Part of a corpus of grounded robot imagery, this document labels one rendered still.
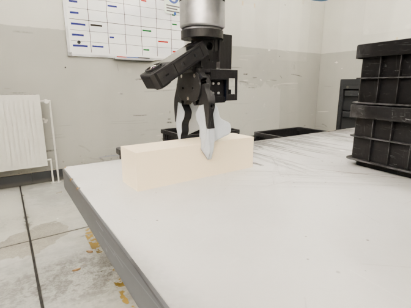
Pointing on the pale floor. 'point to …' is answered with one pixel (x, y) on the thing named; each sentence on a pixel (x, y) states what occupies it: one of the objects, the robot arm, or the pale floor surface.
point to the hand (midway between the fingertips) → (192, 150)
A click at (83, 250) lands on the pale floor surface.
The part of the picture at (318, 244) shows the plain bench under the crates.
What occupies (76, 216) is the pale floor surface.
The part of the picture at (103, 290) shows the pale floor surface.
